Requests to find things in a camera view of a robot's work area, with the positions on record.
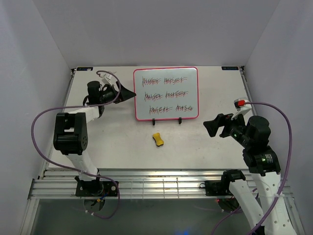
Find blue corner label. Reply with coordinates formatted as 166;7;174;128
221;66;239;71
76;67;93;71

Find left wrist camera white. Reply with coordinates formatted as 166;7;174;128
101;72;115;86

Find wire whiteboard stand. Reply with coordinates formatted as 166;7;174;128
151;117;182;126

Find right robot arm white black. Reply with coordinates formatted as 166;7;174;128
203;114;296;235

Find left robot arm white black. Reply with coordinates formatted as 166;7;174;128
53;81;136;196

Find left blue corner label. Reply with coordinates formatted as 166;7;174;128
76;67;93;71

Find yellow bone-shaped eraser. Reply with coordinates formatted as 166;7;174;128
153;132;164;147

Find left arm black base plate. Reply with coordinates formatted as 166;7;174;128
75;180;118;197

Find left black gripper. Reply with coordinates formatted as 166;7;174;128
99;81;136;104

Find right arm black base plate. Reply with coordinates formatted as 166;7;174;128
199;180;233;196

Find right blue corner label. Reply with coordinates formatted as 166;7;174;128
221;66;239;71

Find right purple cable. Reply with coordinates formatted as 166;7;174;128
210;101;293;235

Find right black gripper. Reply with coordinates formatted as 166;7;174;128
202;109;251;147

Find pink framed whiteboard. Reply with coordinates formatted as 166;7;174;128
133;67;200;121

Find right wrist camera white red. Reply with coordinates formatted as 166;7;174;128
231;99;252;119

